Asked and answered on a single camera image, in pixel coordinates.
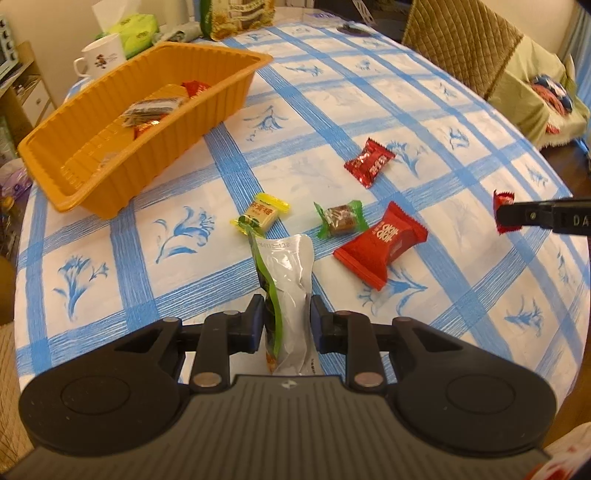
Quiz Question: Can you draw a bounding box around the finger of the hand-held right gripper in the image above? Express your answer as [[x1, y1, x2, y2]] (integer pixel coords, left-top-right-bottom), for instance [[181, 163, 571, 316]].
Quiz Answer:
[[496, 199, 557, 230]]

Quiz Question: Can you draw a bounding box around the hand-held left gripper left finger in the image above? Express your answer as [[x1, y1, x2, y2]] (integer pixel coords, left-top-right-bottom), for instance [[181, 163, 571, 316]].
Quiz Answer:
[[115, 294, 266, 393]]

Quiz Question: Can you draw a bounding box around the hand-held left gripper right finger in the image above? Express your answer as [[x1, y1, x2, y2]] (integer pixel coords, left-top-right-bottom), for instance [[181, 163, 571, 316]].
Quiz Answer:
[[310, 295, 462, 391]]

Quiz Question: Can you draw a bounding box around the small shiny red candy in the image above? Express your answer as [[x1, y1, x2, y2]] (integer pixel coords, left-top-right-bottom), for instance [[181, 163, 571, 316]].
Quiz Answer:
[[181, 80, 212, 99], [492, 189, 515, 234], [134, 117, 162, 139]]

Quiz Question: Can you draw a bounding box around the silver green snack pouch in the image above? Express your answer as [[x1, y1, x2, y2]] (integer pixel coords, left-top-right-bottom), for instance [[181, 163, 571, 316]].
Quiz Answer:
[[249, 233, 319, 374]]

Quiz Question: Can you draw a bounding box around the red snack packet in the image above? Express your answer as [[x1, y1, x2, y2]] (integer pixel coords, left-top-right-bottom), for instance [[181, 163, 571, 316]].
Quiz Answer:
[[344, 137, 395, 189], [333, 201, 428, 291]]

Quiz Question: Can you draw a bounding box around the green brown candy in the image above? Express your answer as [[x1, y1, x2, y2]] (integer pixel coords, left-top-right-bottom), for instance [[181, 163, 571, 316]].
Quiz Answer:
[[314, 200, 369, 239]]

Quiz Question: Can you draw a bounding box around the yellow candy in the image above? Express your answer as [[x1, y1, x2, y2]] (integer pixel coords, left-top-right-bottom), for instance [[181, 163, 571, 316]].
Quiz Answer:
[[231, 194, 291, 236]]

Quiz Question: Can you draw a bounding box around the yellow plastic tray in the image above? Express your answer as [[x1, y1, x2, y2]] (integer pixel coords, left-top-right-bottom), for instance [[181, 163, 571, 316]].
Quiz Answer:
[[17, 41, 274, 220]]

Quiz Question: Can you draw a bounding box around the dark seaweed snack packet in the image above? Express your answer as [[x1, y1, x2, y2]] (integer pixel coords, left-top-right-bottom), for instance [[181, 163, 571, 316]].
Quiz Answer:
[[122, 98, 181, 127]]

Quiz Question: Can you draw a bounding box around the red blue striped item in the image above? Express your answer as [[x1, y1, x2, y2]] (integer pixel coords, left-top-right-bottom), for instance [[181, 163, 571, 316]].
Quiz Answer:
[[531, 76, 575, 116]]

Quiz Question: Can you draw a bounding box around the green covered sofa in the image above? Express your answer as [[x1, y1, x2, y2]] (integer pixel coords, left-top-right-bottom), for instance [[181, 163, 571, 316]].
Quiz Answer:
[[487, 34, 591, 148]]

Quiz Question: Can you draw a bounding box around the blue checked tablecloth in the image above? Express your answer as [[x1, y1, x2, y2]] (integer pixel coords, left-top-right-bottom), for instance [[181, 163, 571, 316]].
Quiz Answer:
[[14, 21, 591, 416]]

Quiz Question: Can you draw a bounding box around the quilted beige chair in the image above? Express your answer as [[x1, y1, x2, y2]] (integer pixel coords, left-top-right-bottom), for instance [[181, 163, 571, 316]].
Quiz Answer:
[[402, 0, 525, 100], [0, 323, 33, 462]]

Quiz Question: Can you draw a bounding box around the red white patterned cloth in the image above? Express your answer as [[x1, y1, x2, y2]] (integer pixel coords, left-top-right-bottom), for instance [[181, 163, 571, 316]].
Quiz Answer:
[[526, 425, 591, 480]]

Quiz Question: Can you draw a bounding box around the purple tissue pack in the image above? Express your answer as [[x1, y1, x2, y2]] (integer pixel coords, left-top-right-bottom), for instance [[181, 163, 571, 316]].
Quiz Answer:
[[0, 159, 33, 199]]

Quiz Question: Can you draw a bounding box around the grey rag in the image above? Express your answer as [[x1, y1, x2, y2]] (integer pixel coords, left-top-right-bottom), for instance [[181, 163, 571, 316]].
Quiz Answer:
[[159, 23, 204, 44]]

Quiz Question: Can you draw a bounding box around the sunflower seed bag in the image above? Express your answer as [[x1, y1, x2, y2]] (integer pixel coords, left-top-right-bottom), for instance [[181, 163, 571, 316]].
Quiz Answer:
[[199, 0, 276, 40]]

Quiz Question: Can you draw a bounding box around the white mug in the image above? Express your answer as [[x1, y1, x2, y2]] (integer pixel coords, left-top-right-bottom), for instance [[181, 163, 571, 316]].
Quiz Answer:
[[73, 34, 127, 79]]

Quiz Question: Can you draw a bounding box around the wooden shelf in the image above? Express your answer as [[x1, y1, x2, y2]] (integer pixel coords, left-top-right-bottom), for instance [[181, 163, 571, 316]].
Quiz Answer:
[[0, 41, 56, 134]]

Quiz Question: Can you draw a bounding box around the green tissue pack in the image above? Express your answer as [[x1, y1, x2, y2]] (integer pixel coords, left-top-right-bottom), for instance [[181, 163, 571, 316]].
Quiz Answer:
[[91, 0, 160, 54]]

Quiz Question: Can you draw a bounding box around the mint green toaster oven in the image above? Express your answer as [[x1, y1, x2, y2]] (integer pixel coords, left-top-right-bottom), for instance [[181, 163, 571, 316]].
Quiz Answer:
[[0, 14, 21, 81]]

